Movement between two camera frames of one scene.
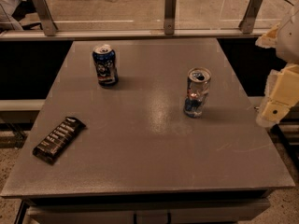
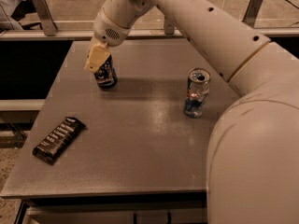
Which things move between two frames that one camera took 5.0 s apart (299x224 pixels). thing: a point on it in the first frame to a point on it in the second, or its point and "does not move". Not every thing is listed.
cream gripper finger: [281, 92] to [107, 34]
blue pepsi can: [106, 62] does not move
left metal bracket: [49, 24] does not move
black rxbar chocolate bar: [48, 149] does not move
